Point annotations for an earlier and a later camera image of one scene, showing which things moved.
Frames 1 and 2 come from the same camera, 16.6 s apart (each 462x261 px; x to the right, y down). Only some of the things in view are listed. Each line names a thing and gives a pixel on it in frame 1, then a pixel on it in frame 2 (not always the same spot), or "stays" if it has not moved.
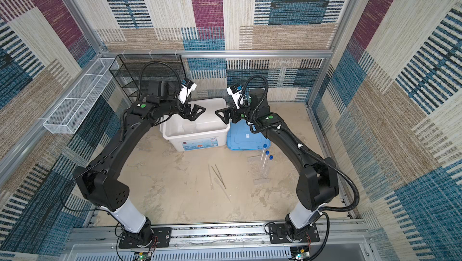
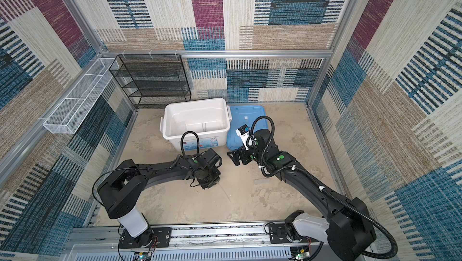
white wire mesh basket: (66, 116) stays
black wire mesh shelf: (133, 71) stays
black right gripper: (226, 112) to (236, 159)
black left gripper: (194, 115) to (207, 184)
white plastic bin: (207, 130) stays
